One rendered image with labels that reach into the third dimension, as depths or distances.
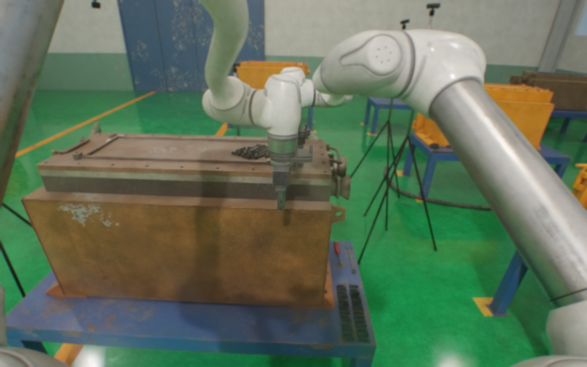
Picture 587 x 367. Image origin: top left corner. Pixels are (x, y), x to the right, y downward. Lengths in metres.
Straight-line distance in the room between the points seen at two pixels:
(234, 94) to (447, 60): 0.50
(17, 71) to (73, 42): 11.96
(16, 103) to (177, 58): 10.43
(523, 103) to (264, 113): 4.04
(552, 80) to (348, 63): 7.71
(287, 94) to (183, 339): 1.22
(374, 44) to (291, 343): 1.29
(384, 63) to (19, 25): 0.50
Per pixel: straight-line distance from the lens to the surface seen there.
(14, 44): 0.46
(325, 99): 1.13
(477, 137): 0.56
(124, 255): 1.62
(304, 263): 1.42
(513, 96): 4.60
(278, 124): 0.82
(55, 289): 2.02
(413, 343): 2.46
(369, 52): 0.56
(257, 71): 6.47
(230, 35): 0.59
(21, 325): 2.00
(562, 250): 0.51
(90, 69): 12.29
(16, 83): 0.46
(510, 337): 2.83
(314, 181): 1.26
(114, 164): 1.50
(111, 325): 1.77
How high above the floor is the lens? 1.89
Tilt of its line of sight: 27 degrees down
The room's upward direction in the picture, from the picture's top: 2 degrees clockwise
